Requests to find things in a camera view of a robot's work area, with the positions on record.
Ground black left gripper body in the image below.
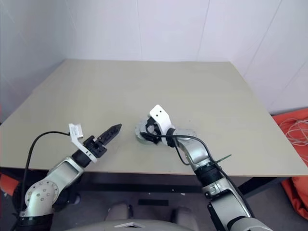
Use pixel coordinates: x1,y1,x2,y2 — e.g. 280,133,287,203
82,135,108,158

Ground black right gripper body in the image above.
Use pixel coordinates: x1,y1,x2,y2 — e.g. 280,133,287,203
144,116,162,140

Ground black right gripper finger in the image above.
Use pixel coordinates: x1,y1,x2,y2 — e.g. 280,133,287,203
141,133,158,145

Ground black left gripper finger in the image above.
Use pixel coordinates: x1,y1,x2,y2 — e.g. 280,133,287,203
97,123,123,142
102,127,122,146

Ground round metal gear disc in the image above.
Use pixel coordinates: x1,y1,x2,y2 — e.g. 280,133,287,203
133,121,151,138

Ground dark rounded grey shape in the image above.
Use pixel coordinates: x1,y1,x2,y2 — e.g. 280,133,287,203
170,206,196,225
105,202,132,221

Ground grey robot torso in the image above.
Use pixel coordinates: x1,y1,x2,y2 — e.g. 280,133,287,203
76,218,218,231

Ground small orange cloth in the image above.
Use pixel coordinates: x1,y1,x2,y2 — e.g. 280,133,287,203
0,173,18,196

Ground orange fabric bag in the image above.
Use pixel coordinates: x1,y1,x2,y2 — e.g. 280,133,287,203
271,109,308,220

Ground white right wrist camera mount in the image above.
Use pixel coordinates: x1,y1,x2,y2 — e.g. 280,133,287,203
149,104,176,138

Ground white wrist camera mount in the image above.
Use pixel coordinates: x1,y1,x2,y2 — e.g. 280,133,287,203
149,104,176,138
68,123,99,163

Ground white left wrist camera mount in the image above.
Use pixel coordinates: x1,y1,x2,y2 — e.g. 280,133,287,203
68,123,99,163

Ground black table frame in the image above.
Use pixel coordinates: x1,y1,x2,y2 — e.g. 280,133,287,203
0,167,287,193

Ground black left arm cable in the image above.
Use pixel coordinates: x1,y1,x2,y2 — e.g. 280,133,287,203
13,131,71,231

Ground black cable tie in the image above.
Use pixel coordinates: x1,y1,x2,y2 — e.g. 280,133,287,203
211,154,232,167

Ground white cable bundle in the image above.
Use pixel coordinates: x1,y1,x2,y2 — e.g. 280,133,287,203
278,117,308,146

